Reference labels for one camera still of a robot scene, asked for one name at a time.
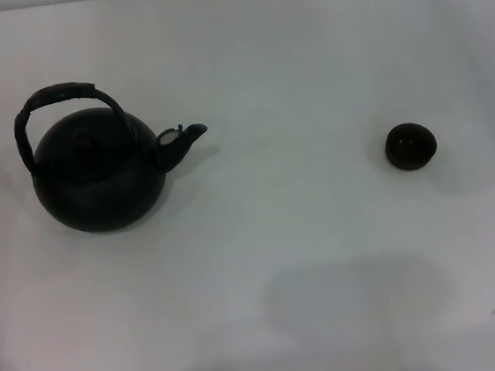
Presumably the small dark teacup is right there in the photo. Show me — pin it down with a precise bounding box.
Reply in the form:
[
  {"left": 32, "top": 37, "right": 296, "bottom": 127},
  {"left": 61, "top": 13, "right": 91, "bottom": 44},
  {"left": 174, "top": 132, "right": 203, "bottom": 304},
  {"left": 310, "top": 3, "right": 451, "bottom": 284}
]
[{"left": 382, "top": 119, "right": 441, "bottom": 175}]

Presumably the black round teapot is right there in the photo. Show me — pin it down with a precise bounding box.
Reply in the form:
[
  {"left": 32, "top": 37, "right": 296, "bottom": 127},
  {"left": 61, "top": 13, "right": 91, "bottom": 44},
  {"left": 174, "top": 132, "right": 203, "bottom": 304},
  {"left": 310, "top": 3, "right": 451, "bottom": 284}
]
[{"left": 9, "top": 67, "right": 219, "bottom": 241}]

